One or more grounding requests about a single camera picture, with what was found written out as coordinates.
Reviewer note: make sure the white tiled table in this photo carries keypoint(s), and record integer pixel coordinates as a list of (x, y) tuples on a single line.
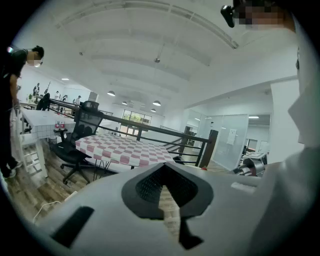
[(40, 120)]

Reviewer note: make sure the large window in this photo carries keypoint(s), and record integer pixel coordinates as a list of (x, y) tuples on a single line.
[(136, 120)]

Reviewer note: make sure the red white checkered table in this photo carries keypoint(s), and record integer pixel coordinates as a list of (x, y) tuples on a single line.
[(120, 147)]

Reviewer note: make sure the red label water bottle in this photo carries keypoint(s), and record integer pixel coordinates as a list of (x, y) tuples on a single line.
[(57, 123), (62, 125)]

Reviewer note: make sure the black mesh office chair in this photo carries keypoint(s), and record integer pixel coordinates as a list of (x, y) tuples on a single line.
[(85, 122)]

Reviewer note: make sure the person's white shirt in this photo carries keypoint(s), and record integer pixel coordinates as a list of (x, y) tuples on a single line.
[(287, 200)]

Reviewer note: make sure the black jacket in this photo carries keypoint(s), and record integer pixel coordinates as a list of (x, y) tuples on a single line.
[(43, 102)]

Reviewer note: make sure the person's head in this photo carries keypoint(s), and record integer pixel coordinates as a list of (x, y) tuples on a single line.
[(265, 15)]

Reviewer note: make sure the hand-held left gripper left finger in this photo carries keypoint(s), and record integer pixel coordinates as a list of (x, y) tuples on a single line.
[(105, 225)]

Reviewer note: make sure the black head camera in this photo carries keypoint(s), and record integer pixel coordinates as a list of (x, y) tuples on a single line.
[(228, 13)]

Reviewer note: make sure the white paper notice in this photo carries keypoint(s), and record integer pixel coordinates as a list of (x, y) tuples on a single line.
[(231, 136)]

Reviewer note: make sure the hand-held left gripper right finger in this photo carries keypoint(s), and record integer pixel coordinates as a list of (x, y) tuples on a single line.
[(225, 212)]

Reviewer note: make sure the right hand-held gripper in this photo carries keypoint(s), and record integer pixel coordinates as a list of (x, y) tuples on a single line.
[(253, 162)]

